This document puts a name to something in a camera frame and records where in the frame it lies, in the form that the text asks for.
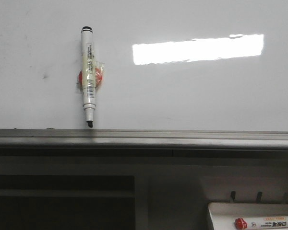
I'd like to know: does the white black-ink whiteboard marker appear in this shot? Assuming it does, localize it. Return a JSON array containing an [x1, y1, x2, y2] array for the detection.
[[81, 26, 96, 128]]

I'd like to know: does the grey aluminium whiteboard frame rail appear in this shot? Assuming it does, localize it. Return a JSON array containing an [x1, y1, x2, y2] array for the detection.
[[0, 129, 288, 150]]

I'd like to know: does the left metal tray hook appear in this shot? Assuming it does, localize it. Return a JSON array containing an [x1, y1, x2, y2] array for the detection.
[[229, 191, 236, 203]]

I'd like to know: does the white whiteboard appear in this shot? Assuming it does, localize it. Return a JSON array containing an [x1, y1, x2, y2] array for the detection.
[[0, 0, 288, 131]]

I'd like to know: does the red round magnet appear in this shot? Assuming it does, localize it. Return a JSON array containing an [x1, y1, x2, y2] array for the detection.
[[77, 61, 104, 90]]

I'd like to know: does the white marker tray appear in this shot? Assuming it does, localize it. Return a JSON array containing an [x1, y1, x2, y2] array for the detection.
[[207, 202, 288, 230]]

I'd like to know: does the middle metal tray hook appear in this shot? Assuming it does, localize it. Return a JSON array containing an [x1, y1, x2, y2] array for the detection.
[[255, 191, 263, 203]]

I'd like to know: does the red-capped white marker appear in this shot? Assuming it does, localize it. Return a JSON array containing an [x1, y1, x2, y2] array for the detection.
[[234, 216, 288, 230]]

